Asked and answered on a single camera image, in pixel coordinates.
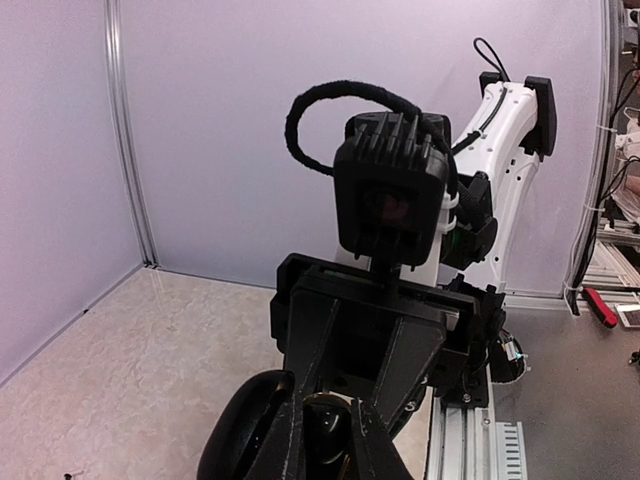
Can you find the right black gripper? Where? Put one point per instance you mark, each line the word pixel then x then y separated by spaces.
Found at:
pixel 376 336

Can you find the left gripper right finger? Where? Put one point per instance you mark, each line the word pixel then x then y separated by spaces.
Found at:
pixel 372 453

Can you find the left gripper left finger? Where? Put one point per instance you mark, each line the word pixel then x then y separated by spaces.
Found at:
pixel 282 454

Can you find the black earbud charging case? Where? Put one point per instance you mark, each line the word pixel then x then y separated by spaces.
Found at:
pixel 242 428

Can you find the black earbud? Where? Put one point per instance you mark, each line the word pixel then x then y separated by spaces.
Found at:
pixel 326 428

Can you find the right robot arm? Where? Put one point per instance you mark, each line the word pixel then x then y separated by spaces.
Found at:
pixel 491 167

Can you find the front aluminium rail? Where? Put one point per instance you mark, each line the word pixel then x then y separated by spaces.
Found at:
pixel 471 444

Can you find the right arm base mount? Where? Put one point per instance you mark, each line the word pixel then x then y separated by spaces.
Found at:
pixel 477 350

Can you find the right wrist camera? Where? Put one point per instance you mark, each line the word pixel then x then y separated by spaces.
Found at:
pixel 390 178

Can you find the red handled tool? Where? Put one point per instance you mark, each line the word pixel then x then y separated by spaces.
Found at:
pixel 599 308

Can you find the left aluminium frame post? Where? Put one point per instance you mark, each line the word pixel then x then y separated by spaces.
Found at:
pixel 116 80

